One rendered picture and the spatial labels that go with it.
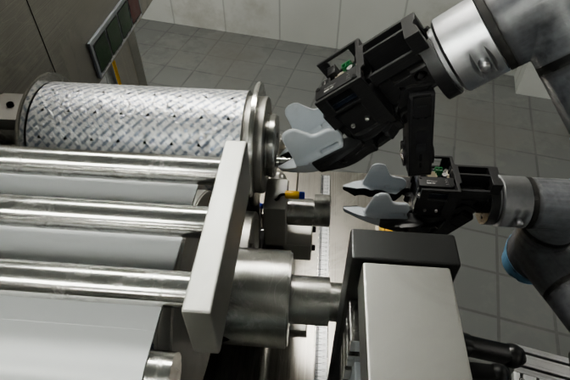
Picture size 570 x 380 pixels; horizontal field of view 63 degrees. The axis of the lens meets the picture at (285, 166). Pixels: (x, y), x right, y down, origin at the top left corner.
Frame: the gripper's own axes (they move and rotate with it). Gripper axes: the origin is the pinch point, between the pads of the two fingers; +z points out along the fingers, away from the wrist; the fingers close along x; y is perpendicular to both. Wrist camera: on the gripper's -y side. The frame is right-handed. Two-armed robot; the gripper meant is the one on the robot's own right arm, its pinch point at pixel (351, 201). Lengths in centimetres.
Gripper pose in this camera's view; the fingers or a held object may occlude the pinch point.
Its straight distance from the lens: 71.5
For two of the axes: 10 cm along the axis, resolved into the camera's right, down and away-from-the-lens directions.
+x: -0.8, 6.9, -7.2
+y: 0.0, -7.2, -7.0
